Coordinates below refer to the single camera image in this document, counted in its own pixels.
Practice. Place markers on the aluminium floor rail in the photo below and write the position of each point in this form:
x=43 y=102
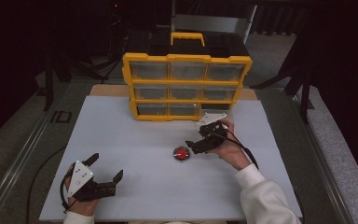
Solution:
x=21 y=158
x=320 y=161

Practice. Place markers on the grey metal chair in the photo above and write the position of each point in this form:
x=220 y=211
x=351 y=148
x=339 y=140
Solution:
x=211 y=23

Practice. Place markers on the yellow black organizer cabinet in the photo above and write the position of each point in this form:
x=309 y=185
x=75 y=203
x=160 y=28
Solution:
x=186 y=82

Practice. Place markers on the black stand legs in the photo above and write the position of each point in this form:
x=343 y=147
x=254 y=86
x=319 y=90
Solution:
x=304 y=93

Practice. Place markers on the round red push button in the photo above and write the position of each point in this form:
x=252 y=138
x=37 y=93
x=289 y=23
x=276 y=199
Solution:
x=181 y=154

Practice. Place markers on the dark curtain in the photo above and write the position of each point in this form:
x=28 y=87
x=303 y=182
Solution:
x=279 y=21

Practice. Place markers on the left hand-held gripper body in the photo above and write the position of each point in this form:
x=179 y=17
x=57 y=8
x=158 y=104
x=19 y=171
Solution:
x=87 y=188

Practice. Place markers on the clear plastic drawer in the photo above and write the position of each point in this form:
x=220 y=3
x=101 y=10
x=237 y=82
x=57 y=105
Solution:
x=215 y=106

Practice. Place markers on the person's left hand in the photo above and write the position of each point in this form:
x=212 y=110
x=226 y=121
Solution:
x=84 y=207

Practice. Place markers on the person's right hand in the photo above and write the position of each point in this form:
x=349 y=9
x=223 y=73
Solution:
x=230 y=152

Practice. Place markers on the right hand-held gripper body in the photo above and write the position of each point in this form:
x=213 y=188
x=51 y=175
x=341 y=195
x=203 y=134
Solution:
x=213 y=140

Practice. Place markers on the grid of clear drawers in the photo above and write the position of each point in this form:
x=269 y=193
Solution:
x=149 y=71

